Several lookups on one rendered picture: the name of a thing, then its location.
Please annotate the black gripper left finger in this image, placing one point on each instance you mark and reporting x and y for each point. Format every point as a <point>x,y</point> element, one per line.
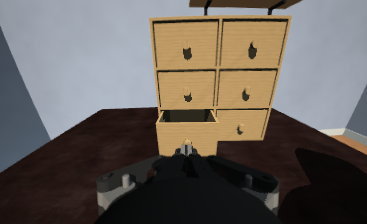
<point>115,183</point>

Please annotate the small wooden chest of drawers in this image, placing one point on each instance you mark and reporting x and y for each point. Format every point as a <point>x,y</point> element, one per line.
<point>220,19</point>

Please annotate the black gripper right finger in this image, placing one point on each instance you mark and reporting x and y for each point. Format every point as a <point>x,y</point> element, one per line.
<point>260,184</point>

